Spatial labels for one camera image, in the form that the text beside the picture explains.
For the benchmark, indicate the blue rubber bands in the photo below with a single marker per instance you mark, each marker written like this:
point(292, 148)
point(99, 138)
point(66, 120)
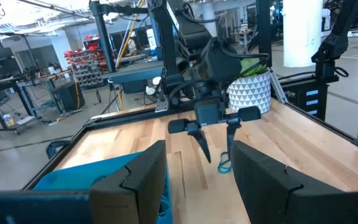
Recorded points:
point(224, 168)

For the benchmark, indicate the teal rubber band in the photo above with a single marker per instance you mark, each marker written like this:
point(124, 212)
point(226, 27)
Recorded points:
point(164, 208)

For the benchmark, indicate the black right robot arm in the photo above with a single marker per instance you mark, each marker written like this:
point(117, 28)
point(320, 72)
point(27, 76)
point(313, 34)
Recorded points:
point(169, 46)

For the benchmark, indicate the black floor box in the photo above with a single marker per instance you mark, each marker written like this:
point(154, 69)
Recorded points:
point(68, 96)

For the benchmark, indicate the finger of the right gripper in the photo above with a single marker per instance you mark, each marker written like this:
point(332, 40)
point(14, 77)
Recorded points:
point(202, 140)
point(231, 137)

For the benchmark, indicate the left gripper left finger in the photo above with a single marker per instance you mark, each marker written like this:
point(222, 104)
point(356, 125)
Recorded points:
point(141, 186)

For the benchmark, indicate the white round column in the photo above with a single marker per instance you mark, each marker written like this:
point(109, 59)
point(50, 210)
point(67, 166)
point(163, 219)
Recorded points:
point(301, 31)

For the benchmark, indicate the black background robot arm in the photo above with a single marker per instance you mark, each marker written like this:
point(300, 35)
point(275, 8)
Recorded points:
point(337, 40)

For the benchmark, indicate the black upright post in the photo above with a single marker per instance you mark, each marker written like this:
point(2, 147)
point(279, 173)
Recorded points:
point(264, 31)

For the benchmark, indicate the silver mounting bracket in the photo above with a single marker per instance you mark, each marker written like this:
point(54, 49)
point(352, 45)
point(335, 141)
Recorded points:
point(162, 105)

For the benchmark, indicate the yellow slanted rod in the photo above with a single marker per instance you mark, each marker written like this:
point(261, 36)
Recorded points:
point(129, 34)

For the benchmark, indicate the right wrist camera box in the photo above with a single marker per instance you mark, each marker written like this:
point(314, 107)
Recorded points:
point(208, 112)

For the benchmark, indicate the blue plastic bin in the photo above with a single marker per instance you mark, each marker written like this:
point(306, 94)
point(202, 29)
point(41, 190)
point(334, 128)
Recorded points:
point(82, 174)

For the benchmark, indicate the black cabinet blue labels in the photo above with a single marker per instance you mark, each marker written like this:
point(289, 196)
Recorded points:
point(306, 93)

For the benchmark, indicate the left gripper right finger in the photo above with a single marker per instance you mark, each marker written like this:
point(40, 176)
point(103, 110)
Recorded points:
point(259, 186)

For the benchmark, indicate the grey flat panel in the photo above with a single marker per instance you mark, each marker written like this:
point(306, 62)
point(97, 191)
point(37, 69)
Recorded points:
point(135, 73)

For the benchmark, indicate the small yellow white container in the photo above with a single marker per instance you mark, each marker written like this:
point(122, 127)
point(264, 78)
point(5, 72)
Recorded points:
point(8, 119)

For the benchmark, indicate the red parts bin shelf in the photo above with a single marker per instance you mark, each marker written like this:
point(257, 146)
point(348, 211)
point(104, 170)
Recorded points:
point(85, 65)

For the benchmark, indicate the green succulent in white pot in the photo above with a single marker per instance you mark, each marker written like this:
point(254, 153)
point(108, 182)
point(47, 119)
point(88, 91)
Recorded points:
point(250, 91)

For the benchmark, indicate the black frame clamp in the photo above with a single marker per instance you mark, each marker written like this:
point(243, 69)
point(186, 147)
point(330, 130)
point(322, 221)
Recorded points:
point(54, 147)

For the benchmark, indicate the black pole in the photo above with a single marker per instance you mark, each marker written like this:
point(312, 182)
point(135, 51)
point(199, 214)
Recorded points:
point(102, 37)

